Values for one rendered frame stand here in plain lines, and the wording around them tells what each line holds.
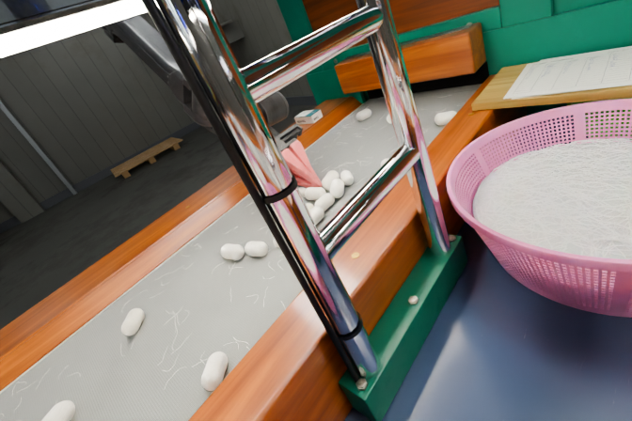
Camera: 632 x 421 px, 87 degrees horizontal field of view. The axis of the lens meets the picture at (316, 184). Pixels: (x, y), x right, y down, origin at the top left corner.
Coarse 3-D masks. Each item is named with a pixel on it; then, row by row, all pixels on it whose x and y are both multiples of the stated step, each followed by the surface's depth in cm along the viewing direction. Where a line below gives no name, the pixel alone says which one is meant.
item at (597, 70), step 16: (624, 48) 46; (528, 64) 55; (544, 64) 52; (560, 64) 50; (576, 64) 48; (592, 64) 46; (608, 64) 44; (624, 64) 42; (528, 80) 49; (544, 80) 47; (560, 80) 45; (576, 80) 44; (592, 80) 42; (608, 80) 41; (624, 80) 39; (512, 96) 47; (528, 96) 45
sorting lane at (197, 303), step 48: (432, 96) 70; (336, 144) 67; (384, 144) 59; (192, 240) 55; (240, 240) 49; (144, 288) 48; (192, 288) 43; (240, 288) 40; (288, 288) 36; (96, 336) 42; (144, 336) 39; (192, 336) 36; (240, 336) 33; (48, 384) 38; (96, 384) 35; (144, 384) 33; (192, 384) 30
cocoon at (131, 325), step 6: (132, 312) 40; (138, 312) 41; (126, 318) 40; (132, 318) 40; (138, 318) 40; (126, 324) 39; (132, 324) 39; (138, 324) 40; (126, 330) 39; (132, 330) 39
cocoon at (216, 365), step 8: (216, 352) 30; (208, 360) 30; (216, 360) 30; (224, 360) 30; (208, 368) 29; (216, 368) 29; (224, 368) 30; (208, 376) 28; (216, 376) 29; (208, 384) 28; (216, 384) 28
